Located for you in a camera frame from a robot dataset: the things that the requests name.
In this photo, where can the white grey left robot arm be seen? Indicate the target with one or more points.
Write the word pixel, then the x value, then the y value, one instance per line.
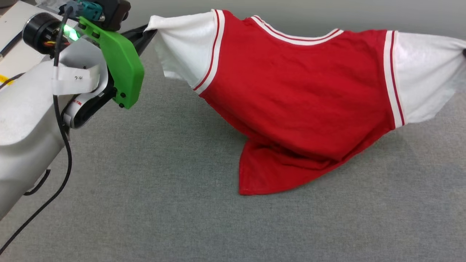
pixel 25 120

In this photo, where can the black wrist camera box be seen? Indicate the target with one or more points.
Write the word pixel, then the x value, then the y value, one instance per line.
pixel 114 12

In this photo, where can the red and white jersey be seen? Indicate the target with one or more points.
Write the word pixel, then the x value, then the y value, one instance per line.
pixel 291 91

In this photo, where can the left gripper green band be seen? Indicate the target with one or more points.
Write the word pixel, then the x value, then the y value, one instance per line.
pixel 123 65

